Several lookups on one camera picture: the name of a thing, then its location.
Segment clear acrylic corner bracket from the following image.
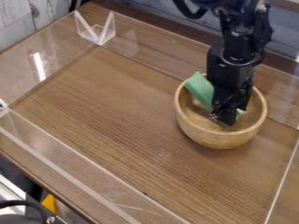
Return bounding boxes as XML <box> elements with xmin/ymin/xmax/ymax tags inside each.
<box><xmin>74</xmin><ymin>11</ymin><xmax>117</xmax><ymax>46</ymax></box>

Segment green rectangular block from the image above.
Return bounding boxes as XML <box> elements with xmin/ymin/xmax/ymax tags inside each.
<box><xmin>183</xmin><ymin>71</ymin><xmax>243</xmax><ymax>128</ymax></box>

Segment black cable loop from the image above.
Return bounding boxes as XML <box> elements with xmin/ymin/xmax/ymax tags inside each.
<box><xmin>0</xmin><ymin>199</ymin><xmax>47</xmax><ymax>224</ymax></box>

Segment yellow sticker on base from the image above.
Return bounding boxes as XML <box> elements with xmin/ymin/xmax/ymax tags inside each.
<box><xmin>42</xmin><ymin>194</ymin><xmax>58</xmax><ymax>214</ymax></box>

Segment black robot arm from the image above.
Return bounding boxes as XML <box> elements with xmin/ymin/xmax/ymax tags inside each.
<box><xmin>173</xmin><ymin>0</ymin><xmax>274</xmax><ymax>126</ymax></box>

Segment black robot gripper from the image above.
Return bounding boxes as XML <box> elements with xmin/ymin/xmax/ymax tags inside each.
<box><xmin>207</xmin><ymin>41</ymin><xmax>258</xmax><ymax>126</ymax></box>

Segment clear acrylic front wall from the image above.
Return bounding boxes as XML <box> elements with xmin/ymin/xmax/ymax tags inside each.
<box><xmin>0</xmin><ymin>108</ymin><xmax>190</xmax><ymax>224</ymax></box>

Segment light brown wooden bowl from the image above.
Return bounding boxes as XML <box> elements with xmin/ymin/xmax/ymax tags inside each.
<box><xmin>174</xmin><ymin>81</ymin><xmax>267</xmax><ymax>150</ymax></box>

